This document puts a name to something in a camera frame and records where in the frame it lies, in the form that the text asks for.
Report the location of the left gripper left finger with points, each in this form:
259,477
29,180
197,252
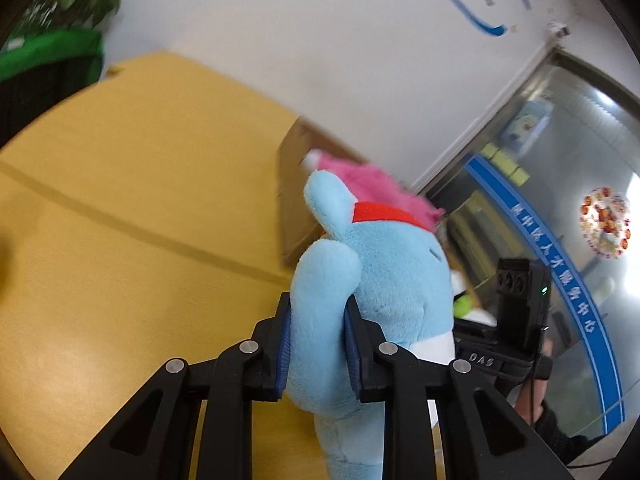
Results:
194,417

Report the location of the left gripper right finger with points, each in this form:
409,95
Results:
482,436

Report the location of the light blue plush toy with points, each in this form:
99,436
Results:
393,265

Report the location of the panda plush toy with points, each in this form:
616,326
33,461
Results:
464,306

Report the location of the operator right hand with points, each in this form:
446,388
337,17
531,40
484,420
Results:
529,402

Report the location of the glass door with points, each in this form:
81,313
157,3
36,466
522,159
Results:
554,177

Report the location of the large pink plush toy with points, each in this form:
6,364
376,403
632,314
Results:
371,184

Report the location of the brown cardboard box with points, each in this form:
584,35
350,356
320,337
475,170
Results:
298,227

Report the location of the green tablecloth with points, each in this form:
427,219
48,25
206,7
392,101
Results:
60,45

